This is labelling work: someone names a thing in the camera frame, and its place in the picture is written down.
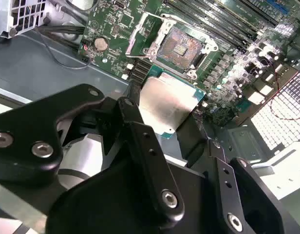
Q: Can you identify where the silver socket cover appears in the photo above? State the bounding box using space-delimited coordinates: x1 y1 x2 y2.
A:
125 11 166 59

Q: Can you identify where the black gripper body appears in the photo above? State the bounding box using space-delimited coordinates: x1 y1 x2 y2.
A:
46 156 230 234

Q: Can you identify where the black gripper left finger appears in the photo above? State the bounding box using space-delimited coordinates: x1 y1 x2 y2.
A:
0 81 186 229

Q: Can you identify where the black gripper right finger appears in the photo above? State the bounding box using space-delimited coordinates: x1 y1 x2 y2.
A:
176 112 295 234

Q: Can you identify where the silver CPU chip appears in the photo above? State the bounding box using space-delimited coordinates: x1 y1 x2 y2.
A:
137 71 207 140

